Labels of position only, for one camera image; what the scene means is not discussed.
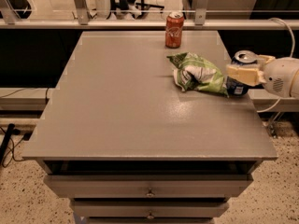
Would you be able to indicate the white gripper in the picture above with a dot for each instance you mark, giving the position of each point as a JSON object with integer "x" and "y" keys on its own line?
{"x": 277, "y": 76}

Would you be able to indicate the orange soda can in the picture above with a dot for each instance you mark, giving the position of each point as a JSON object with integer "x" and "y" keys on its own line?
{"x": 173, "y": 29}

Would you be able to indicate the upper drawer knob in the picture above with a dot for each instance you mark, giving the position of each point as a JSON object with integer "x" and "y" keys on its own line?
{"x": 150, "y": 194}

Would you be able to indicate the grey drawer cabinet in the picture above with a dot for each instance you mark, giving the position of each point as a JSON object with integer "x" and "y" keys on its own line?
{"x": 117, "y": 125}

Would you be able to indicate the green jalapeno chip bag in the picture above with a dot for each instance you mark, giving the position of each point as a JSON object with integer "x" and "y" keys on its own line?
{"x": 195, "y": 73}

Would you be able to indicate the drawer knob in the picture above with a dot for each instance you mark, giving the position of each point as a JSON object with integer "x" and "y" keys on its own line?
{"x": 150, "y": 216}
{"x": 150, "y": 194}

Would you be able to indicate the metal railing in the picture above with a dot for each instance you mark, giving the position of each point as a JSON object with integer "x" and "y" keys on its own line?
{"x": 200, "y": 14}

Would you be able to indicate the blue pepsi can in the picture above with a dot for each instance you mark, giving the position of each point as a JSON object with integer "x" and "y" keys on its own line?
{"x": 242, "y": 57}

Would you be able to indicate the lower drawer knob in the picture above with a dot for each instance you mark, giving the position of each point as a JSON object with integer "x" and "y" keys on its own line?
{"x": 150, "y": 216}

